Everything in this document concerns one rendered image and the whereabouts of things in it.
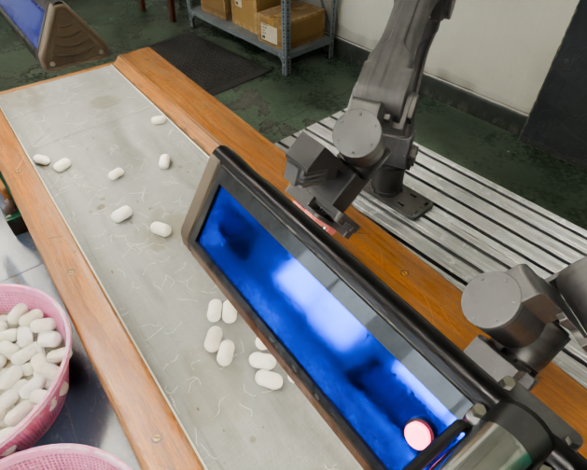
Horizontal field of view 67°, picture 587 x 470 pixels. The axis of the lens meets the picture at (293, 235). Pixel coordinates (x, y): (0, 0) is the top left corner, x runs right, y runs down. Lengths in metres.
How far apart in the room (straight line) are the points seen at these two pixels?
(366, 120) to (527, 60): 2.04
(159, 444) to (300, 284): 0.36
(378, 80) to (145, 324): 0.46
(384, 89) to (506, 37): 1.97
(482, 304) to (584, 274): 0.11
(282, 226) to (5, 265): 0.75
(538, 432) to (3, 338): 0.68
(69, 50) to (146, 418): 0.44
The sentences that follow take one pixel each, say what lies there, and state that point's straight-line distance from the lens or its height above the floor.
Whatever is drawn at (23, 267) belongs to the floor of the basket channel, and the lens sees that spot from 0.93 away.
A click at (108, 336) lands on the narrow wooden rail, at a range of 0.66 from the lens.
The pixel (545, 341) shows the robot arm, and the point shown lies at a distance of 0.52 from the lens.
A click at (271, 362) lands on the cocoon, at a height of 0.76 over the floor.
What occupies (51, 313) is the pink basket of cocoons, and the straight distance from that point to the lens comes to 0.74.
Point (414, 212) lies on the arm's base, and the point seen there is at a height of 0.68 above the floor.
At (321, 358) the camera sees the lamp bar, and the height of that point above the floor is 1.07.
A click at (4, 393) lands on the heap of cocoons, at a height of 0.74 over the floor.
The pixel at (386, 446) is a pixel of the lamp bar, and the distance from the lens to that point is 0.23.
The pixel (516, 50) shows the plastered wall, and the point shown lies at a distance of 2.56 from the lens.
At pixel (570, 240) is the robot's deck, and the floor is 0.67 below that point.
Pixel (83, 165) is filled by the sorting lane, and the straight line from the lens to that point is 1.01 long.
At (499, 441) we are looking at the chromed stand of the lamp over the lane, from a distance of 0.18.
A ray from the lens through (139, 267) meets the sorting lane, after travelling 0.75.
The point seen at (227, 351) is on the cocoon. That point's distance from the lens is 0.61.
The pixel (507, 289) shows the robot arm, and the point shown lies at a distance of 0.46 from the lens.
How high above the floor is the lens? 1.28
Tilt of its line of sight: 45 degrees down
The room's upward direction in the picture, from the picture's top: straight up
